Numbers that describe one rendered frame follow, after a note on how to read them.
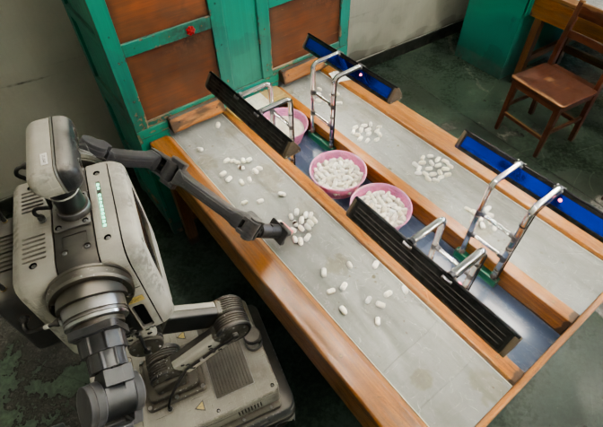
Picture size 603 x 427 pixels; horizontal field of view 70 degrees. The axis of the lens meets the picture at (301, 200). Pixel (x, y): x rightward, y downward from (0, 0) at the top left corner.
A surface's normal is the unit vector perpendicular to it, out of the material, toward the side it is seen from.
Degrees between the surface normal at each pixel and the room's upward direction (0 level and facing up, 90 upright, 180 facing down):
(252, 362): 1
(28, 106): 90
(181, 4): 90
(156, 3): 90
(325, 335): 0
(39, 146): 0
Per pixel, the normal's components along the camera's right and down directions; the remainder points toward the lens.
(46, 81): 0.56, 0.61
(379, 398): -0.02, -0.66
